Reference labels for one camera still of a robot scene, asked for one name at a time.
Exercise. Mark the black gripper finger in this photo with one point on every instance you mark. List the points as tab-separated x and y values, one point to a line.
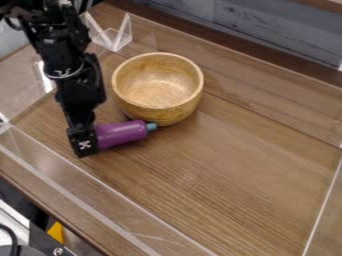
80	131

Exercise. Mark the clear acrylic corner bracket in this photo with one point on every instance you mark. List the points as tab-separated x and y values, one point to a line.
112	39

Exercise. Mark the clear acrylic tray wall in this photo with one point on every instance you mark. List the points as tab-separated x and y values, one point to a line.
105	196

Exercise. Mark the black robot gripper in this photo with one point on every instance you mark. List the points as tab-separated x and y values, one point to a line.
59	37

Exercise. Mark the yellow black equipment base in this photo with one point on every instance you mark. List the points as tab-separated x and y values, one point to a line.
51	239

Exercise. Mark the purple toy eggplant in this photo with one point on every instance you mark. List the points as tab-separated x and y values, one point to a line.
120	133

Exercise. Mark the brown wooden bowl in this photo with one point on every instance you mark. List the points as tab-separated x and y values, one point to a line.
158	87

